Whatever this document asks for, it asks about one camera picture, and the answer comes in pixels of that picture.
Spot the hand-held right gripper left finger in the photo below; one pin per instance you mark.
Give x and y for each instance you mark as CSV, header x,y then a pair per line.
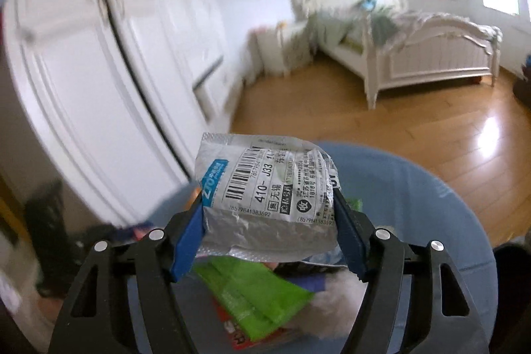
x,y
188,238

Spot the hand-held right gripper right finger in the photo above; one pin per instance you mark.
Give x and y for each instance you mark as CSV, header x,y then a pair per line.
x,y
350,238

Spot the white tissue wad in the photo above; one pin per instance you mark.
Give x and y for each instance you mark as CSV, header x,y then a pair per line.
x,y
340,308

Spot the silver labelled mailer bag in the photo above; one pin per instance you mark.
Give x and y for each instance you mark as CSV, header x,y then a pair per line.
x,y
265,229

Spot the light blue round basin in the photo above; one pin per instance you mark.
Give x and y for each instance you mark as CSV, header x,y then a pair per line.
x,y
415,188

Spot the green snack packet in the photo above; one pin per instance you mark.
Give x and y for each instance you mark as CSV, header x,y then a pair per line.
x,y
249,296

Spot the red snack packet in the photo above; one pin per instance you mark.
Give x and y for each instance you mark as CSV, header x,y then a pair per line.
x,y
232,331

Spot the dark blue packet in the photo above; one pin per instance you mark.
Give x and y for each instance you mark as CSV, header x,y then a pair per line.
x,y
303,275

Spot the white wardrobe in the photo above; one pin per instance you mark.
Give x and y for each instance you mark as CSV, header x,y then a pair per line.
x,y
83,88

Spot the white wooden bed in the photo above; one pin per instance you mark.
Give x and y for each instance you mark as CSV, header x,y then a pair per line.
x,y
435,55

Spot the white nightstand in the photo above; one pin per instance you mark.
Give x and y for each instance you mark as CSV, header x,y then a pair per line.
x,y
269,51

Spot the white green blanket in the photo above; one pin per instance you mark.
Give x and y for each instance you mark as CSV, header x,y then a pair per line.
x,y
386,26

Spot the dark brown low seat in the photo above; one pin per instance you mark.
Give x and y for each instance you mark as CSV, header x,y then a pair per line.
x,y
523,92

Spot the blue clothes pile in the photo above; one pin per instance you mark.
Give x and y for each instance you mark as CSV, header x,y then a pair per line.
x,y
528,65

